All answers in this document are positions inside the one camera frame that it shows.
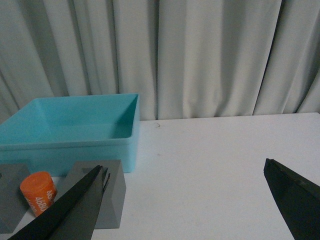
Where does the orange cylinder part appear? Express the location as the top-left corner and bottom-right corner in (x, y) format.
(19, 171), (57, 217)

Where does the gray block with square hole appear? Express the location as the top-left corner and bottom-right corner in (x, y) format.
(55, 159), (126, 230)

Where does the gray block with round hole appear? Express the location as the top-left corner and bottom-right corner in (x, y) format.
(0, 163), (31, 234)

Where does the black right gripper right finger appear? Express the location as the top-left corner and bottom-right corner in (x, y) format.
(263, 158), (320, 240)

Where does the light blue plastic box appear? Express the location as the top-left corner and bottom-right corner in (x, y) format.
(0, 93), (140, 176)

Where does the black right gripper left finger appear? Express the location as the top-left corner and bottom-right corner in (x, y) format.
(10, 165), (107, 240)

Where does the pale gray curtain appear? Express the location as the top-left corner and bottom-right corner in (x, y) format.
(0, 0), (320, 121)

